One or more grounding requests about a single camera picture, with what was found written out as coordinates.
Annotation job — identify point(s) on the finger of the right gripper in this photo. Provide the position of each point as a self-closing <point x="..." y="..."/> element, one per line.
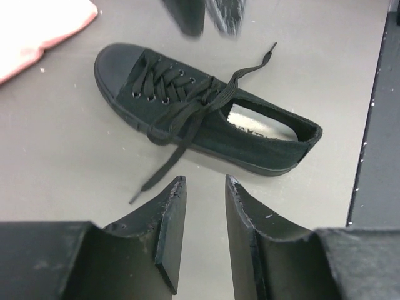
<point x="227" y="15"/>
<point x="188" y="15"/>

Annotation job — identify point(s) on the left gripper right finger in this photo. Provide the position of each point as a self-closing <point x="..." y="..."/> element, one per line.
<point x="274" y="258"/>

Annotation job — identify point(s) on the pink folded cloth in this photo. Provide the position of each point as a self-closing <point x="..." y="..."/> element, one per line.
<point x="28" y="28"/>

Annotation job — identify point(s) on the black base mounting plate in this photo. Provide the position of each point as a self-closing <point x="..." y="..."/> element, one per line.
<point x="375" y="195"/>

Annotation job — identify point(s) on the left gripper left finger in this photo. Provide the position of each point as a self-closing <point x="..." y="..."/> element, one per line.
<point x="135" y="257"/>

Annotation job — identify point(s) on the black sneaker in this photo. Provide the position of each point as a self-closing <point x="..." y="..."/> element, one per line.
<point x="140" y="84"/>

